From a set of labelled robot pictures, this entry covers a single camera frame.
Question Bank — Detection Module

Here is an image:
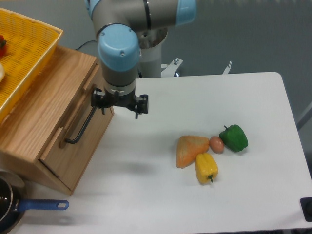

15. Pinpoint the yellow toy bell pepper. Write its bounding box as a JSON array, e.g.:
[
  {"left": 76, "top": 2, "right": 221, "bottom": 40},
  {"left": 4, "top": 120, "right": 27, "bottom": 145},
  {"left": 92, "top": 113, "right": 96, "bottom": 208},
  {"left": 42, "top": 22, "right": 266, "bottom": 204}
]
[{"left": 195, "top": 153, "right": 218, "bottom": 184}]

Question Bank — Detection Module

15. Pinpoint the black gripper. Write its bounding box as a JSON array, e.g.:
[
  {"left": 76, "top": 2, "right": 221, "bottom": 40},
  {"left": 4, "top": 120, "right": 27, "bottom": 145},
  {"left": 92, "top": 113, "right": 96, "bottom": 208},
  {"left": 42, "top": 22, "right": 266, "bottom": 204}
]
[{"left": 91, "top": 88, "right": 149, "bottom": 119}]

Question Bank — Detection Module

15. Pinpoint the wooden top drawer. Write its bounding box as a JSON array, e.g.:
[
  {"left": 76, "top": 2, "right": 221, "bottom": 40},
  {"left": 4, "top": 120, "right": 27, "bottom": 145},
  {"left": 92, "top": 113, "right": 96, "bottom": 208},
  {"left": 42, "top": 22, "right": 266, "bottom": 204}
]
[{"left": 39, "top": 65, "right": 114, "bottom": 195}]

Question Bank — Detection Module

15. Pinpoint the wooden drawer cabinet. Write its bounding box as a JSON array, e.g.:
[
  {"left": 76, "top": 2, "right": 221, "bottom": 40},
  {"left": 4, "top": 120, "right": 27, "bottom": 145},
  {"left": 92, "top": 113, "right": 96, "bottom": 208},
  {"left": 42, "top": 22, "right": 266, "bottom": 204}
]
[{"left": 0, "top": 46, "right": 100, "bottom": 194}]

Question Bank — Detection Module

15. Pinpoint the white metal bracket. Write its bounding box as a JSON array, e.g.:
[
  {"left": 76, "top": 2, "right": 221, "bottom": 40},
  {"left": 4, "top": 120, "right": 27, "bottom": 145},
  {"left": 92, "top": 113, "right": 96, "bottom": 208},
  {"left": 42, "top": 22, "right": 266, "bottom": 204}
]
[{"left": 222, "top": 60, "right": 233, "bottom": 75}]

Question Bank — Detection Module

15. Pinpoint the brown toy egg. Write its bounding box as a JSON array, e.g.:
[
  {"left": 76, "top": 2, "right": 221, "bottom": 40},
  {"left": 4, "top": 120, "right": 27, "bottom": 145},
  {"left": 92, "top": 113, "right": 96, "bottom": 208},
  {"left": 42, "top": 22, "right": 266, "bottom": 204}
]
[{"left": 210, "top": 136, "right": 224, "bottom": 154}]

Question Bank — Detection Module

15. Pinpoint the orange triangular toy bread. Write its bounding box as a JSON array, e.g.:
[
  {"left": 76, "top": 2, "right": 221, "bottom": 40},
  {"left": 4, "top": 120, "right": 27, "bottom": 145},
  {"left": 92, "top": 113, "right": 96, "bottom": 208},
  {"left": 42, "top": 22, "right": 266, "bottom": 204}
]
[{"left": 176, "top": 135, "right": 210, "bottom": 169}]

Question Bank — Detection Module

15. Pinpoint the green toy bell pepper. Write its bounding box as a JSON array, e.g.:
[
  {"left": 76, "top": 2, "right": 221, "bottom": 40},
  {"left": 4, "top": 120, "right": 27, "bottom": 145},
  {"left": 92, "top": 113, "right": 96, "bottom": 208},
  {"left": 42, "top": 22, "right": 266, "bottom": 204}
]
[{"left": 219, "top": 124, "right": 249, "bottom": 152}]

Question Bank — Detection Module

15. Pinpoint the red toy pepper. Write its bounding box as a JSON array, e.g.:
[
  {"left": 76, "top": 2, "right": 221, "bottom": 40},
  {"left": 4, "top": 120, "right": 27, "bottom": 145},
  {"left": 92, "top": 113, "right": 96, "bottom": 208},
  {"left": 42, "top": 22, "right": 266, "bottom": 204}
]
[{"left": 0, "top": 35, "right": 7, "bottom": 57}]

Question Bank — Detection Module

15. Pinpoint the black clamp at table edge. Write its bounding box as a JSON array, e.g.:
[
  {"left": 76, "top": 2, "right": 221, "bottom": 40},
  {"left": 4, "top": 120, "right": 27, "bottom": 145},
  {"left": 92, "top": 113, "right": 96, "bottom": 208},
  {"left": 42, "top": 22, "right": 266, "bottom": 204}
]
[{"left": 300, "top": 197, "right": 312, "bottom": 222}]

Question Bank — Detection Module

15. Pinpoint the white toy vegetable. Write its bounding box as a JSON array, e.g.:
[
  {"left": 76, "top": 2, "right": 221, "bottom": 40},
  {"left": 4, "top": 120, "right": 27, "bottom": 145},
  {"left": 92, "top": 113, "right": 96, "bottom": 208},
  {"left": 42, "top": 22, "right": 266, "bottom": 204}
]
[{"left": 0, "top": 63, "right": 5, "bottom": 82}]

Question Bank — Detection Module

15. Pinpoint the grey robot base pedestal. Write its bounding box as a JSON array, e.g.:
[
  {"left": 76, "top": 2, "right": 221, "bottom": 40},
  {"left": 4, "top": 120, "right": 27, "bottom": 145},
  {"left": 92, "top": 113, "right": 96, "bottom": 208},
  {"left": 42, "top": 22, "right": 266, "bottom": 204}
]
[{"left": 136, "top": 28, "right": 168, "bottom": 78}]

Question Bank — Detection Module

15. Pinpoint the blue handled frying pan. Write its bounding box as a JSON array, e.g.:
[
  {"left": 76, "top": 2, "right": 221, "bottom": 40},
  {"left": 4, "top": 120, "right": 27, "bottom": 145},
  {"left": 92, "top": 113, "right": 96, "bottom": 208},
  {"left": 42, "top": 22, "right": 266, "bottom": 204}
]
[{"left": 0, "top": 177, "right": 69, "bottom": 233}]

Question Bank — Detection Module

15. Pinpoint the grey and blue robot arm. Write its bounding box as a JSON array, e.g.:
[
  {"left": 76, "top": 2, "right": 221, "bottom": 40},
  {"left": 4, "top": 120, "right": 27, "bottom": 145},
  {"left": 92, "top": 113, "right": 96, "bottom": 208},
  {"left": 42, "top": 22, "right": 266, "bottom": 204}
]
[{"left": 85, "top": 0, "right": 197, "bottom": 116}]

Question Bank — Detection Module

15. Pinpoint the yellow plastic basket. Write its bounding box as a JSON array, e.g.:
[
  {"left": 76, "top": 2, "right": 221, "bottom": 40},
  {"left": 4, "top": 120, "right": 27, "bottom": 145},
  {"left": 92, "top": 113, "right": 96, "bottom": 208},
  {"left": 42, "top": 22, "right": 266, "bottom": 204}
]
[{"left": 0, "top": 8, "right": 63, "bottom": 120}]

